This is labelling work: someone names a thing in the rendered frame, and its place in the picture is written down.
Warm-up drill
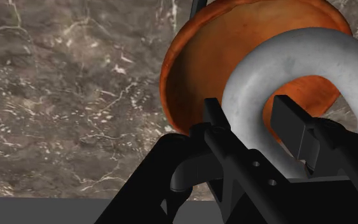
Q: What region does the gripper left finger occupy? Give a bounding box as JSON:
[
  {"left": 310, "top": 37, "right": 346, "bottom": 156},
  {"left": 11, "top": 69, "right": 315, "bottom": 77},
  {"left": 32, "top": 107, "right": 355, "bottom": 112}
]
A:
[{"left": 95, "top": 97, "right": 291, "bottom": 224}]

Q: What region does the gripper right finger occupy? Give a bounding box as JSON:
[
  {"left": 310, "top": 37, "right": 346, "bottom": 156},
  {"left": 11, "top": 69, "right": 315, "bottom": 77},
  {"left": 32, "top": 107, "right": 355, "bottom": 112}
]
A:
[{"left": 271, "top": 94, "right": 358, "bottom": 218}]

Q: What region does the grey ring-shaped object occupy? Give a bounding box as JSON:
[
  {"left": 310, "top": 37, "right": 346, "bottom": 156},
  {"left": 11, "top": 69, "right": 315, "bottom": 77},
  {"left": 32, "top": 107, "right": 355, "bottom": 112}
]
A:
[{"left": 221, "top": 27, "right": 358, "bottom": 179}]

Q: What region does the orange bowl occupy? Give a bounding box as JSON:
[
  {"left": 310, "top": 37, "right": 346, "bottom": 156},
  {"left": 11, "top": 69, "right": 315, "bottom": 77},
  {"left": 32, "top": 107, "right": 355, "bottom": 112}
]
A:
[{"left": 159, "top": 0, "right": 354, "bottom": 146}]

